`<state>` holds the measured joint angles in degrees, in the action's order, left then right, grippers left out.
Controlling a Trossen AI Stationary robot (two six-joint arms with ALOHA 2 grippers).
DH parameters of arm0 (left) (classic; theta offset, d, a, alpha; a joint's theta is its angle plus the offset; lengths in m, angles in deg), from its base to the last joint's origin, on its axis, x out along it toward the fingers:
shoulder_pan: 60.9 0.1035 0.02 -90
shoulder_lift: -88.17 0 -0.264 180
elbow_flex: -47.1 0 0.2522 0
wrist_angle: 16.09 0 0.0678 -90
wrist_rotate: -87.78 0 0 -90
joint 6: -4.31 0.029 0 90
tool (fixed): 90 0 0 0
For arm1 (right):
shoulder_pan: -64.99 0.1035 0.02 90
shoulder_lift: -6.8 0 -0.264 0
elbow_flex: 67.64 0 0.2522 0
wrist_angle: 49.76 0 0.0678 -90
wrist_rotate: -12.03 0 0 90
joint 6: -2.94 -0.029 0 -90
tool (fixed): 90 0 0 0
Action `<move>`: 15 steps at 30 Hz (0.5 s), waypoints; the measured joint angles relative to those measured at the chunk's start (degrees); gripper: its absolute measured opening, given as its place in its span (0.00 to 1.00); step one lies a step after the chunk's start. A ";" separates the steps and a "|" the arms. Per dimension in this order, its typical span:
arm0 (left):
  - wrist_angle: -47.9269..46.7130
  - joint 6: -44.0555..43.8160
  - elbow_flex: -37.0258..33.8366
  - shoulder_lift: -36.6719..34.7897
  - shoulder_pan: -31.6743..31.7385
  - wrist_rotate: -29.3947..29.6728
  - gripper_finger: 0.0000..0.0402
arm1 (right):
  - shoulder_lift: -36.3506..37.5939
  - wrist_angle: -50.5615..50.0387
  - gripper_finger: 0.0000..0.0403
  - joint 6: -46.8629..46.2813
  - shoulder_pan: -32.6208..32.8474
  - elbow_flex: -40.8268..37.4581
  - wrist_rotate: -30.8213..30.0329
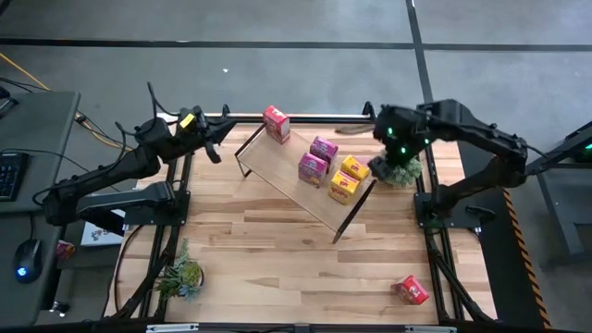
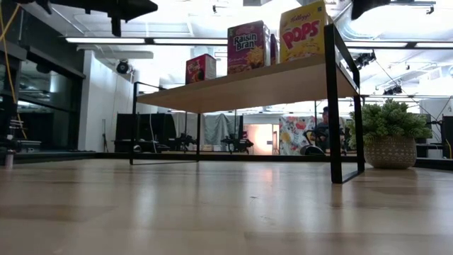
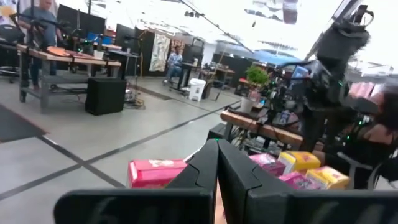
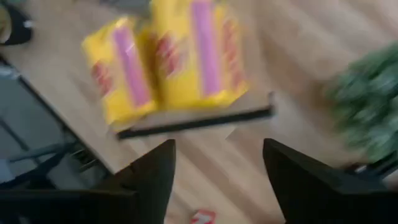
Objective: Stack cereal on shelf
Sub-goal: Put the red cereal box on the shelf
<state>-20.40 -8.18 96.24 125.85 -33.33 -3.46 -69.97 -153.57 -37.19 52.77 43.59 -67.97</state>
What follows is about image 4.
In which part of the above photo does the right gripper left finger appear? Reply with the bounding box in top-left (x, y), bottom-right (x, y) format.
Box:
top-left (99, 139), bottom-right (177, 224)

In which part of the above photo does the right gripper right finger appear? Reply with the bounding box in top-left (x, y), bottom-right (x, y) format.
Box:
top-left (262, 138), bottom-right (388, 224)

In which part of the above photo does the yellow cereal box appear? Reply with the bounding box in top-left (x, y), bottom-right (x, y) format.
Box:
top-left (81, 17), bottom-right (159, 126)
top-left (150, 0), bottom-right (250, 110)

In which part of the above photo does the red cereal box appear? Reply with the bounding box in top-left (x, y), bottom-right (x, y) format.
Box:
top-left (190, 209), bottom-right (218, 224)

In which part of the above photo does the green plant in woven pot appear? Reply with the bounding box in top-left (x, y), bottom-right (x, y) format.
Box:
top-left (325, 42), bottom-right (398, 175)

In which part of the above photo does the wooden shelf with black frame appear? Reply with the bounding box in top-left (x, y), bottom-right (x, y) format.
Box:
top-left (0, 0), bottom-right (276, 141)

